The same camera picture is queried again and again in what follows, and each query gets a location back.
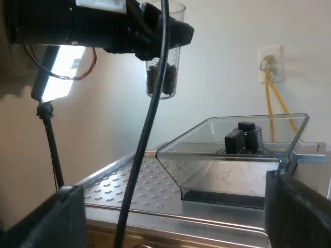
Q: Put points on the clear measuring glass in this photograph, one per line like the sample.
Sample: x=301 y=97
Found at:
x=169 y=82

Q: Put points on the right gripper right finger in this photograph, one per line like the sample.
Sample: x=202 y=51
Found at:
x=297 y=219

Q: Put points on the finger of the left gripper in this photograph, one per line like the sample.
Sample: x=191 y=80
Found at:
x=175 y=31

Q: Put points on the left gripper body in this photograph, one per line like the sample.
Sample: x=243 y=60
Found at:
x=64 y=23

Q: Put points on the clear bean box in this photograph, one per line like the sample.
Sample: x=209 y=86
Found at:
x=219 y=175

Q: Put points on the black tripod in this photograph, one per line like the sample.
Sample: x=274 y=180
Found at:
x=51 y=144

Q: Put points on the white wall outlet plate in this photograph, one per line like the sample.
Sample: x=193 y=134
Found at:
x=276 y=62

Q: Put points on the steel espresso machine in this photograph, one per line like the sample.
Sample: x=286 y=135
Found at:
x=155 y=201

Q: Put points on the white light panel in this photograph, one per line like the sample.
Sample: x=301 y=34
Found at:
x=60 y=75

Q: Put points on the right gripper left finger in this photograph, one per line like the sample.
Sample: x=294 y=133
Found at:
x=51 y=222

